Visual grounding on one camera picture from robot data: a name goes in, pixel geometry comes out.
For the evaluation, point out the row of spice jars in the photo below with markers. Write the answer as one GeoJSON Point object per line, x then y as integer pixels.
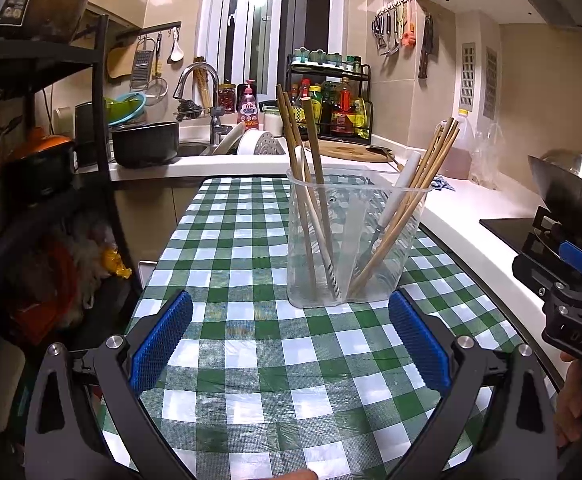
{"type": "Point", "coordinates": [321, 56]}

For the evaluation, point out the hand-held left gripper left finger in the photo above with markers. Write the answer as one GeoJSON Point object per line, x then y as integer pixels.
{"type": "Point", "coordinates": [163, 340]}

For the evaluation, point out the pink soap bottle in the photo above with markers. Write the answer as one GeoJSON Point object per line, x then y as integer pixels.
{"type": "Point", "coordinates": [248, 110]}

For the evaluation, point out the plastic oil jug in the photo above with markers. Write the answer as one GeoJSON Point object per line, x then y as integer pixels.
{"type": "Point", "coordinates": [463, 160]}

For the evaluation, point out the hanging kitchen tools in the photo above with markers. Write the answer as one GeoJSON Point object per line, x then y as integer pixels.
{"type": "Point", "coordinates": [393, 25]}

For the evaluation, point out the black hanging rail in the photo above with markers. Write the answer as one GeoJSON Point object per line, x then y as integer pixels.
{"type": "Point", "coordinates": [151, 30]}

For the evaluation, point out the dark scouring pad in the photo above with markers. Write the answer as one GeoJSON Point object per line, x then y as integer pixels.
{"type": "Point", "coordinates": [190, 109]}

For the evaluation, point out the white hanging ladle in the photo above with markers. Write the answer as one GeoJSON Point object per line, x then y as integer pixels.
{"type": "Point", "coordinates": [176, 52]}

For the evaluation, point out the clear plastic bottle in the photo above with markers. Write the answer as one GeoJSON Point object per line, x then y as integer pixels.
{"type": "Point", "coordinates": [488, 165]}

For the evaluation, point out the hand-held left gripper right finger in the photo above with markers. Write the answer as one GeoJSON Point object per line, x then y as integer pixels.
{"type": "Point", "coordinates": [418, 340]}

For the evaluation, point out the steel kitchen faucet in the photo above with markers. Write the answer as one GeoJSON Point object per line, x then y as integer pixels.
{"type": "Point", "coordinates": [214, 120]}

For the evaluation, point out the white jar green lid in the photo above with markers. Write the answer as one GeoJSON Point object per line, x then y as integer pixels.
{"type": "Point", "coordinates": [272, 122]}

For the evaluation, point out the bundle of tan sticks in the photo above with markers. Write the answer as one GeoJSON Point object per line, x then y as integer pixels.
{"type": "Point", "coordinates": [202, 85]}

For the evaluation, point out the black spice rack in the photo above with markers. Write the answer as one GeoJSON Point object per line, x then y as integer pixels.
{"type": "Point", "coordinates": [368, 100]}

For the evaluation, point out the crumpled clear plastic bag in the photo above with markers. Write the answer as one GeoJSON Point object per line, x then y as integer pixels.
{"type": "Point", "coordinates": [93, 250]}

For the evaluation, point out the red jar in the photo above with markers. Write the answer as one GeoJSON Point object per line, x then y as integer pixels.
{"type": "Point", "coordinates": [226, 100]}

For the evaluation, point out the blue cloth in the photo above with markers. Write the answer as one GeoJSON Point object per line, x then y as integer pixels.
{"type": "Point", "coordinates": [443, 184]}

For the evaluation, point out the hanging cleaver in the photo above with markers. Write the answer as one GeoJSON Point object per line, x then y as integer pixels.
{"type": "Point", "coordinates": [425, 55]}

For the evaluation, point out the brown bowl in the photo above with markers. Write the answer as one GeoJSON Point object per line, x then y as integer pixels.
{"type": "Point", "coordinates": [61, 12]}

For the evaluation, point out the clear plastic utensil holder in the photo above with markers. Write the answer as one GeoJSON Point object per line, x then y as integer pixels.
{"type": "Point", "coordinates": [356, 200]}

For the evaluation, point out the yellow plastic bag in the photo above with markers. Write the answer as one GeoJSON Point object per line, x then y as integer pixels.
{"type": "Point", "coordinates": [116, 262]}

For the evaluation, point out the green checked tablecloth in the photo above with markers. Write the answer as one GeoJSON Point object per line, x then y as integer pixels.
{"type": "Point", "coordinates": [251, 350]}

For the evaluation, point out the black shelf rack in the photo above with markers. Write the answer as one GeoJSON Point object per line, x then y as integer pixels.
{"type": "Point", "coordinates": [102, 110]}

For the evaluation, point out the white framed window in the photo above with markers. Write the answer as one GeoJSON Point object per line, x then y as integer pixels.
{"type": "Point", "coordinates": [271, 20]}

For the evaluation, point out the white perforated lid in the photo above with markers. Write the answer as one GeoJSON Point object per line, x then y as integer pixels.
{"type": "Point", "coordinates": [263, 144]}

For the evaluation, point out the red plastic bag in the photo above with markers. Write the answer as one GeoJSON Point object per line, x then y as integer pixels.
{"type": "Point", "coordinates": [46, 290]}

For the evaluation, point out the metal grater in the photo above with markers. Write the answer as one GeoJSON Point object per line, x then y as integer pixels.
{"type": "Point", "coordinates": [142, 67]}

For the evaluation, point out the black cooking pot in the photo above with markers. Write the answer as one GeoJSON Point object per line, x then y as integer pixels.
{"type": "Point", "coordinates": [146, 147]}

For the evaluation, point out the person's left hand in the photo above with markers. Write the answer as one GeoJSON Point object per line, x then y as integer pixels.
{"type": "Point", "coordinates": [303, 476]}

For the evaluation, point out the green plastic basin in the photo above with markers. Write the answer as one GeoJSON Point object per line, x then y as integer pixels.
{"type": "Point", "coordinates": [123, 110]}

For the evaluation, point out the white wall socket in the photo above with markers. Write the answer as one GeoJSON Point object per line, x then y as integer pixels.
{"type": "Point", "coordinates": [63, 120]}

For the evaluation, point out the white wall vent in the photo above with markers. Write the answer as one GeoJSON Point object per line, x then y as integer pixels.
{"type": "Point", "coordinates": [468, 77]}
{"type": "Point", "coordinates": [491, 85]}

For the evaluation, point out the row of condiment bottles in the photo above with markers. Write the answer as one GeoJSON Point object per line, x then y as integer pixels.
{"type": "Point", "coordinates": [343, 110]}

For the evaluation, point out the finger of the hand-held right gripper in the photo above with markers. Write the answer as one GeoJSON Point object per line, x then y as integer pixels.
{"type": "Point", "coordinates": [536, 272]}
{"type": "Point", "coordinates": [580, 260]}

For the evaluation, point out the black gas stove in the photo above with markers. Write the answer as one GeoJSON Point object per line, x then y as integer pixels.
{"type": "Point", "coordinates": [506, 232]}

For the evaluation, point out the dark grey canister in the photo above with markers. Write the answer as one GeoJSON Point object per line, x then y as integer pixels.
{"type": "Point", "coordinates": [91, 135]}

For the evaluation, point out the small wooden cutting board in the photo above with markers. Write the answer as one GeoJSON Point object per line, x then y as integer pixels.
{"type": "Point", "coordinates": [121, 62]}

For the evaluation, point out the black pot orange lid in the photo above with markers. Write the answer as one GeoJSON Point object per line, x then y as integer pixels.
{"type": "Point", "coordinates": [41, 170]}

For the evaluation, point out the round wooden cutting board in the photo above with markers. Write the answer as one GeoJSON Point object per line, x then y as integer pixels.
{"type": "Point", "coordinates": [346, 151]}

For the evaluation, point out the white plate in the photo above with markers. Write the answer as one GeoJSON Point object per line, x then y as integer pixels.
{"type": "Point", "coordinates": [228, 140]}

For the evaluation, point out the dark wok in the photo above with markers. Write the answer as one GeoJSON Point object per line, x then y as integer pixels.
{"type": "Point", "coordinates": [566, 200]}

